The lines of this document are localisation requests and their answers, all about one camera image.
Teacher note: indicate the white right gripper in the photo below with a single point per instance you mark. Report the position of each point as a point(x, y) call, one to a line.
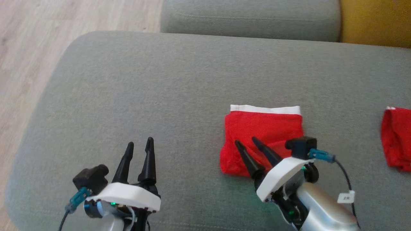
point(279, 178)

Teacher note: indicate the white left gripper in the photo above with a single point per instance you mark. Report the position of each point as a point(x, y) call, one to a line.
point(128, 195)

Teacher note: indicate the red basketball shorts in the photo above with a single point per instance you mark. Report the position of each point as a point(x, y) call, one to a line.
point(263, 128)

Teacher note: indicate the red basketball jersey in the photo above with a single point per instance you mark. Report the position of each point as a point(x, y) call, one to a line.
point(398, 138)

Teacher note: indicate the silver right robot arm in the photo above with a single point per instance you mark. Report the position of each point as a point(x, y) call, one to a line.
point(321, 211)

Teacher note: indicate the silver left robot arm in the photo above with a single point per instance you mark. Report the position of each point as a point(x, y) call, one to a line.
point(109, 221)

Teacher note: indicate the grey sofa seat cushion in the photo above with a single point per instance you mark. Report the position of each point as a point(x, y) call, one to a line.
point(160, 89)

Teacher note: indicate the grey sofa back cushion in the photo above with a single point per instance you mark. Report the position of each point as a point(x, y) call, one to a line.
point(250, 16)

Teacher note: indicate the yellow cushion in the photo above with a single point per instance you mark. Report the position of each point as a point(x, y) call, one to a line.
point(375, 22)

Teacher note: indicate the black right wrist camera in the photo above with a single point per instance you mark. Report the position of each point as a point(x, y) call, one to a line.
point(301, 147)

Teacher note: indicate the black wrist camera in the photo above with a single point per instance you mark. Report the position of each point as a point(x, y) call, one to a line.
point(91, 178)
point(301, 147)

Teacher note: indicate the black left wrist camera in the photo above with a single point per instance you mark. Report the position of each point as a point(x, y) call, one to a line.
point(91, 178)

